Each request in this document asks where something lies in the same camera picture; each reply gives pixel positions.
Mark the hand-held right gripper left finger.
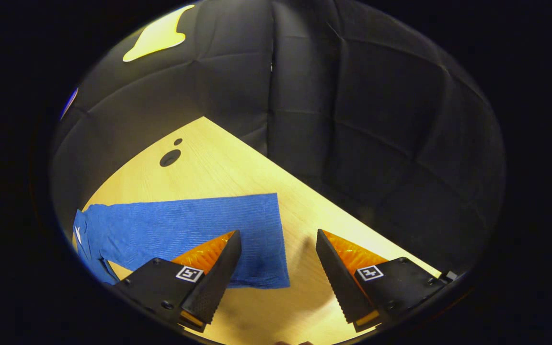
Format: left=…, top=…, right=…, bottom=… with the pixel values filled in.
left=112, top=230, right=243, bottom=334

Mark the blue jacket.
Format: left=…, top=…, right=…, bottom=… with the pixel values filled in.
left=72, top=193, right=291, bottom=289

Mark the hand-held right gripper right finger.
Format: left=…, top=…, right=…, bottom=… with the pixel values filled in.
left=315, top=229, right=459, bottom=334

